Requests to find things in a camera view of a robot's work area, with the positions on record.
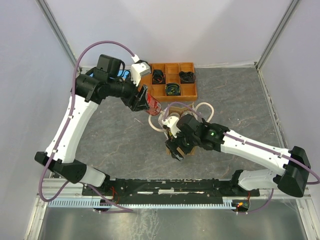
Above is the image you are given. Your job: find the blue patterned cloth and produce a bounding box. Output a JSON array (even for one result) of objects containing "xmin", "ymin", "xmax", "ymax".
[{"xmin": 85, "ymin": 68, "xmax": 130, "ymax": 81}]

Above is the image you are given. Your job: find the light blue cable duct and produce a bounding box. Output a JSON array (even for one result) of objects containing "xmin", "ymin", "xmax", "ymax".
[{"xmin": 47, "ymin": 196, "xmax": 237, "ymax": 210}]

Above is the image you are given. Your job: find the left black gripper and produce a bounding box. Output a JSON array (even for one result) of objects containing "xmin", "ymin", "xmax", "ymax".
[{"xmin": 108, "ymin": 71, "xmax": 151, "ymax": 112}]

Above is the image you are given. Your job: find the canvas tote bag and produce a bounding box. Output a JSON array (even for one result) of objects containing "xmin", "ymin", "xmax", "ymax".
[{"xmin": 148, "ymin": 102, "xmax": 215, "ymax": 139}]

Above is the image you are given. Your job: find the orange wooden compartment tray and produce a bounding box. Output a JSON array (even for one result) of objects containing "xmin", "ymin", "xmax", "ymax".
[{"xmin": 140, "ymin": 62, "xmax": 198, "ymax": 103}]

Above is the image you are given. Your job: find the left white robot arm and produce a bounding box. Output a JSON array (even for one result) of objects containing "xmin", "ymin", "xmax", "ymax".
[{"xmin": 34, "ymin": 54, "xmax": 151, "ymax": 195}]

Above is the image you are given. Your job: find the rolled dark sock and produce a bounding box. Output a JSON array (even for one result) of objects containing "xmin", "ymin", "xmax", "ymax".
[
  {"xmin": 178, "ymin": 71, "xmax": 196, "ymax": 84},
  {"xmin": 151, "ymin": 69, "xmax": 166, "ymax": 85},
  {"xmin": 165, "ymin": 83, "xmax": 181, "ymax": 96}
]

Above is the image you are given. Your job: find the rolled dark sock right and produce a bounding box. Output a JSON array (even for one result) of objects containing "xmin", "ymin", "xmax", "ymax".
[{"xmin": 178, "ymin": 71, "xmax": 196, "ymax": 84}]

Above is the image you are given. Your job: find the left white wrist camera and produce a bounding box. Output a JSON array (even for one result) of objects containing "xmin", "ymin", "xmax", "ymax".
[{"xmin": 130, "ymin": 54, "xmax": 151, "ymax": 87}]

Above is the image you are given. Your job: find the rolled dark sock bottom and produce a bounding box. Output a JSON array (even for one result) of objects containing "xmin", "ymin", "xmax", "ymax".
[{"xmin": 165, "ymin": 83, "xmax": 181, "ymax": 96}]

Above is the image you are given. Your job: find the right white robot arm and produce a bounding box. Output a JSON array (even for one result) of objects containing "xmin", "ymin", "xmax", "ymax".
[{"xmin": 161, "ymin": 114, "xmax": 311, "ymax": 198}]

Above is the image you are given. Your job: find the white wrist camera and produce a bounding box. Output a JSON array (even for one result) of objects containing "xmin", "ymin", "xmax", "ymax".
[
  {"xmin": 161, "ymin": 117, "xmax": 181, "ymax": 138},
  {"xmin": 130, "ymin": 54, "xmax": 151, "ymax": 87}
]

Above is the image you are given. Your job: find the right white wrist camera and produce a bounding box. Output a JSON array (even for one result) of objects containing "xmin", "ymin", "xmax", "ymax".
[{"xmin": 161, "ymin": 117, "xmax": 181, "ymax": 138}]

